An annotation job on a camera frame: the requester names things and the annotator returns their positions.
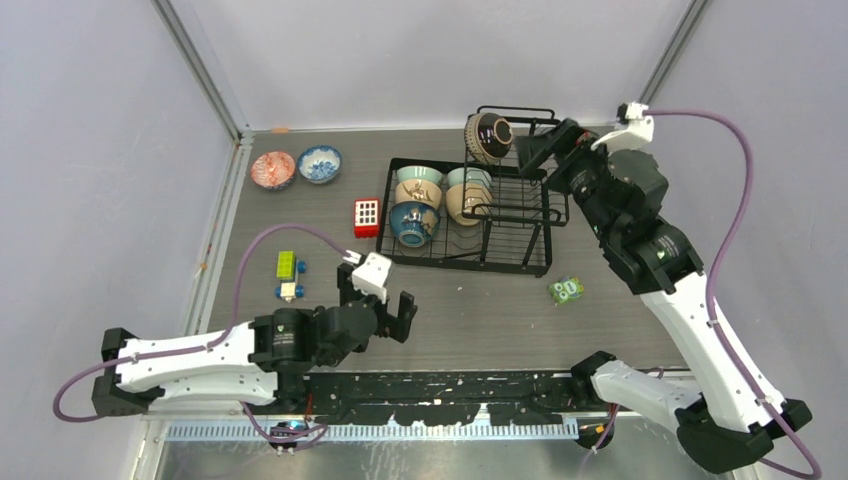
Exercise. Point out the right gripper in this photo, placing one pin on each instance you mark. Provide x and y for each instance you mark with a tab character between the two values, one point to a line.
533	150

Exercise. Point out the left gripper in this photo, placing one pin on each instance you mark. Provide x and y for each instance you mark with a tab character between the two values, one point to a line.
396	327

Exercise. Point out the brown striped bowl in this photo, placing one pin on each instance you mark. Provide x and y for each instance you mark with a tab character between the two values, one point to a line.
488	137

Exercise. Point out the black wire dish rack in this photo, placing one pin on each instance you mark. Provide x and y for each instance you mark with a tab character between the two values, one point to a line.
504	223

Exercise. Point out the white blue floral bowl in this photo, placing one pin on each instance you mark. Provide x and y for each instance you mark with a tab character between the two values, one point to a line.
319	164

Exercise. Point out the blue zigzag pattern bowl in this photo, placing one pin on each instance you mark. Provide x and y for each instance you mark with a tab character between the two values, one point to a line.
273	171

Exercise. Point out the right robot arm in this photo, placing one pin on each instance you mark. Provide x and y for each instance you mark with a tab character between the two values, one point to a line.
734	415

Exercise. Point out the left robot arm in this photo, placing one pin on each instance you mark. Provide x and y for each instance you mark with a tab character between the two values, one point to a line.
263	362

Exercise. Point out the beige plain bowl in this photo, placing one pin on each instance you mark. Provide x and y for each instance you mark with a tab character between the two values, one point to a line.
462	201

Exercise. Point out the green white toy car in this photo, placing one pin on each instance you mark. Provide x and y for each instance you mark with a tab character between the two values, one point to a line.
289	268

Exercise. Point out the dark blue glazed bowl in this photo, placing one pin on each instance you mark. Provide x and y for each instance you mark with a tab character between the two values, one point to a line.
414	223

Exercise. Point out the red white toy block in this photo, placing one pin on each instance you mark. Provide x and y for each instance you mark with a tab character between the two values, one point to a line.
366	218

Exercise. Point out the light teal ribbed bowl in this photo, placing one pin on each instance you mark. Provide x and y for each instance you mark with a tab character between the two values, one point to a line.
463	177

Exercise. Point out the beige bowl with bird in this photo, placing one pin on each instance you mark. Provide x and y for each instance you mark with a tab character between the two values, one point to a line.
419	190

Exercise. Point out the green owl toy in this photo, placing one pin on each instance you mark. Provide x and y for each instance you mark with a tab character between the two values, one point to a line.
566	289

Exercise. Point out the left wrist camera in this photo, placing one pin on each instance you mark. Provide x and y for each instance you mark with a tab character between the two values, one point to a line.
370	274

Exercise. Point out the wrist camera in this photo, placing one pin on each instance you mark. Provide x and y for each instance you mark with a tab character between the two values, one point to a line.
370	274
636	129

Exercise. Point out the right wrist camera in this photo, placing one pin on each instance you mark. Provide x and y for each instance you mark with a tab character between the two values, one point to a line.
636	129

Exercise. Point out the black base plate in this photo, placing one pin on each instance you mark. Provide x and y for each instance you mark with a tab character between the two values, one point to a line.
445	398

